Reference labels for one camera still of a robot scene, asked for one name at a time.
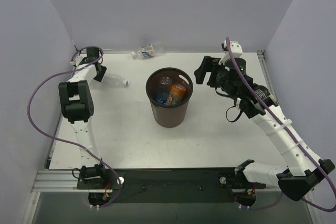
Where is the clear plastic bottle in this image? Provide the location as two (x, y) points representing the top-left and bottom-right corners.
(102, 73), (129, 88)

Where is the orange label plastic bottle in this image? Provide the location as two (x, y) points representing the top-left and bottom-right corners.
(165, 83), (186, 105)

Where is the blue label plastic bottle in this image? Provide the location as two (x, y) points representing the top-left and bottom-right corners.
(156, 77), (173, 104)

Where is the brown plastic waste bin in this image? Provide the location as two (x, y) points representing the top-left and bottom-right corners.
(145, 67), (193, 128)

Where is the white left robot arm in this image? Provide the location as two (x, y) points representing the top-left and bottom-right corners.
(58, 47), (108, 188)

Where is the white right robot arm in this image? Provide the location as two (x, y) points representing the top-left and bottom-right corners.
(194, 56), (335, 201)

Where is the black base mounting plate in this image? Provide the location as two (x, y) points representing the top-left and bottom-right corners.
(75, 167), (266, 206)

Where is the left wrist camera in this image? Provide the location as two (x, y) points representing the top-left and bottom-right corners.
(70, 54), (86, 68)

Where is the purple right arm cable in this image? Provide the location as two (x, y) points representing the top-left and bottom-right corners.
(225, 36), (336, 212)

